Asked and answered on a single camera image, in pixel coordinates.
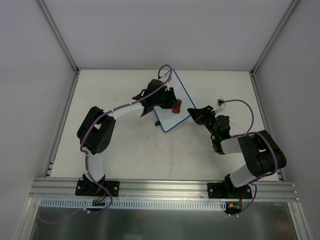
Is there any red bone-shaped eraser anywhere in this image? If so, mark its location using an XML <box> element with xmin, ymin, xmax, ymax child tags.
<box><xmin>172</xmin><ymin>99</ymin><xmax>182</xmax><ymax>114</ymax></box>

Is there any blue framed whiteboard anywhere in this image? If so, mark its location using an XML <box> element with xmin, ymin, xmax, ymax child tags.
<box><xmin>154</xmin><ymin>69</ymin><xmax>196</xmax><ymax>133</ymax></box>

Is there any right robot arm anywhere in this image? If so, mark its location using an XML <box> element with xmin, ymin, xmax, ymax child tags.
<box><xmin>187</xmin><ymin>105</ymin><xmax>287</xmax><ymax>199</ymax></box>

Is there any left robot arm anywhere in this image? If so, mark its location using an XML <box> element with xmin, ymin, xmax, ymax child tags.
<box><xmin>75</xmin><ymin>77</ymin><xmax>182</xmax><ymax>197</ymax></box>

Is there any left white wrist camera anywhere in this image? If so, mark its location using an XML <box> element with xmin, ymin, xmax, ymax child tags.
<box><xmin>162</xmin><ymin>76</ymin><xmax>172</xmax><ymax>91</ymax></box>

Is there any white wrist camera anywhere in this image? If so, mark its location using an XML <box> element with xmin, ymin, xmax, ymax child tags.
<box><xmin>162</xmin><ymin>76</ymin><xmax>172</xmax><ymax>91</ymax></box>
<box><xmin>212</xmin><ymin>98</ymin><xmax>226</xmax><ymax>114</ymax></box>

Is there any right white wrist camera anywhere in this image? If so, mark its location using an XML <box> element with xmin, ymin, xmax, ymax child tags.
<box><xmin>212</xmin><ymin>98</ymin><xmax>226</xmax><ymax>114</ymax></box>

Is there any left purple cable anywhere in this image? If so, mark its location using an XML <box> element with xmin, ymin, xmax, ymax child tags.
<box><xmin>37</xmin><ymin>64</ymin><xmax>174</xmax><ymax>223</ymax></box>

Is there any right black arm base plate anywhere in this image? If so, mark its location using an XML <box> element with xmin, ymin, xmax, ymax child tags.
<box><xmin>207</xmin><ymin>182</ymin><xmax>253</xmax><ymax>200</ymax></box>

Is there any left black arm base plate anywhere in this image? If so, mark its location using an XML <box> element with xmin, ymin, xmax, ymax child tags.
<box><xmin>75</xmin><ymin>179</ymin><xmax>120</xmax><ymax>197</ymax></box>

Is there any right aluminium frame post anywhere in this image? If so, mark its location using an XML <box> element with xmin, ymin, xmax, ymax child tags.
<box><xmin>250</xmin><ymin>0</ymin><xmax>301</xmax><ymax>76</ymax></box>

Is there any aluminium frame post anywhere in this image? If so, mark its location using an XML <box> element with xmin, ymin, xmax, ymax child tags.
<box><xmin>250</xmin><ymin>0</ymin><xmax>301</xmax><ymax>76</ymax></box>
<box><xmin>35</xmin><ymin>0</ymin><xmax>79</xmax><ymax>74</ymax></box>

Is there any white slotted cable duct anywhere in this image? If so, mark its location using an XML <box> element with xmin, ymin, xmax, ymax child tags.
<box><xmin>39</xmin><ymin>197</ymin><xmax>227</xmax><ymax>211</ymax></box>

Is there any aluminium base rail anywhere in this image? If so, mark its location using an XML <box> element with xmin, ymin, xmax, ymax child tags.
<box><xmin>28</xmin><ymin>177</ymin><xmax>300</xmax><ymax>202</ymax></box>

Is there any left aluminium frame post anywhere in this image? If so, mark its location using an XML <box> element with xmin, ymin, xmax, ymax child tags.
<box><xmin>35</xmin><ymin>0</ymin><xmax>79</xmax><ymax>74</ymax></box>

